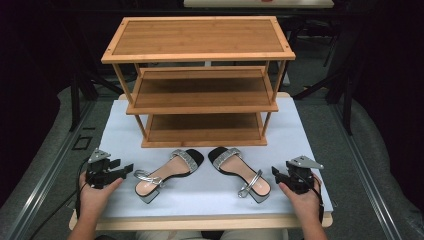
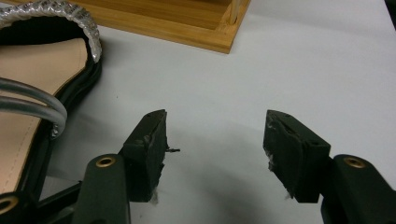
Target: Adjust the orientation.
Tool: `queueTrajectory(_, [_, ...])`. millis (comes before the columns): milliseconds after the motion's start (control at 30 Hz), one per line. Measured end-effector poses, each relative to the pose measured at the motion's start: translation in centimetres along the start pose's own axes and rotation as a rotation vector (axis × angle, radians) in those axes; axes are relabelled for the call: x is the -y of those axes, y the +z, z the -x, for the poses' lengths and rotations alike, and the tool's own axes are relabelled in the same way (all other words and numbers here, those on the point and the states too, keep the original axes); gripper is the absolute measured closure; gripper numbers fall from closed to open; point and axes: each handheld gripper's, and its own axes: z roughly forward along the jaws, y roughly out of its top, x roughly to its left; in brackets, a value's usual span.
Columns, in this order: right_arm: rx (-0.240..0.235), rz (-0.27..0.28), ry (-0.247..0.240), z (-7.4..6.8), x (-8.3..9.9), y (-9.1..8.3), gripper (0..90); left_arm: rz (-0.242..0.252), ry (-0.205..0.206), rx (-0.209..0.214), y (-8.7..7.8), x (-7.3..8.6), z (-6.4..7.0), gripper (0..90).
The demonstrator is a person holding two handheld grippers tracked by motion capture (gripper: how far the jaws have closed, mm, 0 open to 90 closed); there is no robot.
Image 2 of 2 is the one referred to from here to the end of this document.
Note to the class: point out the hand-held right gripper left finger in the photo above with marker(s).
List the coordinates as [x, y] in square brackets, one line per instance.
[146, 161]

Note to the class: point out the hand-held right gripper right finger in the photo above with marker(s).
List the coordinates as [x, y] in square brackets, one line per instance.
[289, 155]

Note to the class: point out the wooden box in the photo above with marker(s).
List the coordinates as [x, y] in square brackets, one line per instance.
[193, 25]

